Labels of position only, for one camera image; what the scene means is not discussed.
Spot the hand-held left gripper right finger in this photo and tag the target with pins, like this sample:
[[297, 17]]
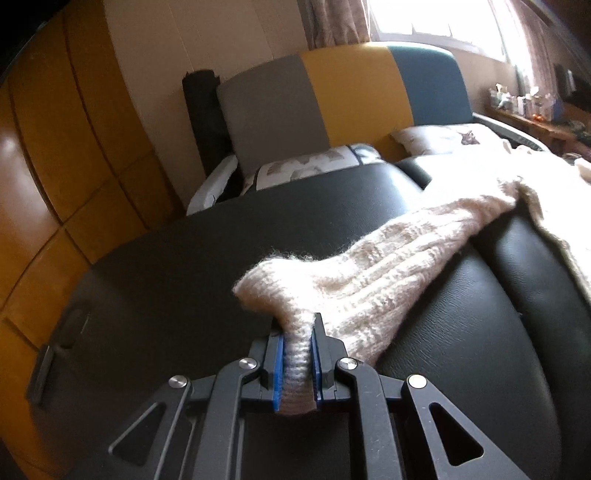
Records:
[[316, 364]]

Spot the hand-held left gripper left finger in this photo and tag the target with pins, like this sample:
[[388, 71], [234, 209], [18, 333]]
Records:
[[277, 369]]

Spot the cream knit sweater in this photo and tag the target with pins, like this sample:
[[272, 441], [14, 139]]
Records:
[[369, 272]]

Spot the triangle pattern pillow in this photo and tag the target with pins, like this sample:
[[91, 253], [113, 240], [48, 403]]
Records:
[[304, 166]]

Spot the deer print pillow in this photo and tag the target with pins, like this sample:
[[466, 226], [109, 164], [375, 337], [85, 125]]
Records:
[[443, 138]]

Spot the black rolled mat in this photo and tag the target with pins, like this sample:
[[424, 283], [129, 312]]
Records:
[[203, 120]]

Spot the grey yellow blue sofa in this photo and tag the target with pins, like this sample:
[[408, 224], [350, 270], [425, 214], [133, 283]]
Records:
[[355, 92]]

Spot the orange wooden wardrobe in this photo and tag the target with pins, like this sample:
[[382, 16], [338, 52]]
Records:
[[69, 138]]

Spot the cluttered wooden side table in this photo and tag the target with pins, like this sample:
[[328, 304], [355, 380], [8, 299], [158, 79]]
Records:
[[540, 124]]

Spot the patterned curtain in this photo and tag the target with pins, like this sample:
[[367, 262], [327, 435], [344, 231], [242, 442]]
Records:
[[339, 21]]

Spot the large barred window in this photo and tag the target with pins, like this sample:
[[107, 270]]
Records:
[[438, 18]]

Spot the sheer curtain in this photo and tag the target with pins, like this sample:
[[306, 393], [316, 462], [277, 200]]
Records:
[[531, 46]]

